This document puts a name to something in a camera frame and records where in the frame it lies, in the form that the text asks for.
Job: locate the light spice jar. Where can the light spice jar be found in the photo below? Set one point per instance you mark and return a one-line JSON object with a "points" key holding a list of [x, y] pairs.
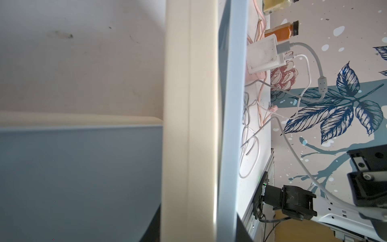
{"points": [[271, 6]]}

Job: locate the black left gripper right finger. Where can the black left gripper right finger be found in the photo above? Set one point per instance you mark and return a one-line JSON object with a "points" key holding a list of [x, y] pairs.
{"points": [[241, 233]]}

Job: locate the blue-top kitchen scale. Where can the blue-top kitchen scale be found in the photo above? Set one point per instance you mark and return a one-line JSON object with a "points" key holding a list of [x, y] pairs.
{"points": [[205, 61]]}

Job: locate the brown spice jar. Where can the brown spice jar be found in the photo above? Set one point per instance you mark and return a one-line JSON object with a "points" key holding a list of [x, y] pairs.
{"points": [[284, 32]]}

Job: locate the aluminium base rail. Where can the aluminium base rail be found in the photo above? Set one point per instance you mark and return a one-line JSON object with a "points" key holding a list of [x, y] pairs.
{"points": [[256, 208]]}

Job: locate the white charger adapter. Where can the white charger adapter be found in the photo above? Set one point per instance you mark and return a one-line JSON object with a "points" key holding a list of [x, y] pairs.
{"points": [[281, 59], [262, 55]]}

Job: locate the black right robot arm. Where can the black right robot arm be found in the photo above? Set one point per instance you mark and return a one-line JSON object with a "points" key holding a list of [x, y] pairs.
{"points": [[365, 220]]}

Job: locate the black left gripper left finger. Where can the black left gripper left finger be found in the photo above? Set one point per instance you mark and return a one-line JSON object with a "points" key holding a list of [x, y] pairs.
{"points": [[152, 234]]}

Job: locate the pink power strip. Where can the pink power strip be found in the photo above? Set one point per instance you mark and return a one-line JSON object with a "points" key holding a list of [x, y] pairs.
{"points": [[251, 78]]}

